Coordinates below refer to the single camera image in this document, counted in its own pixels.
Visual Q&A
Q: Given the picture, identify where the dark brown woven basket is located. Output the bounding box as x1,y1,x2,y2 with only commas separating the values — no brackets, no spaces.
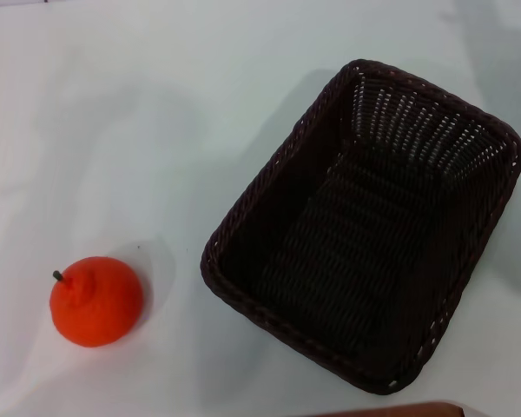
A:
200,57,521,397

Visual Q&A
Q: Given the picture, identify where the orange toy fruit with stem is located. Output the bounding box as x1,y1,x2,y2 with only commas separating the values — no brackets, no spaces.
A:
49,255,145,348

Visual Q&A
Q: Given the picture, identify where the brown rounded panel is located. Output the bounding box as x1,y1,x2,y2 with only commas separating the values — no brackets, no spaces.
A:
315,401,466,417

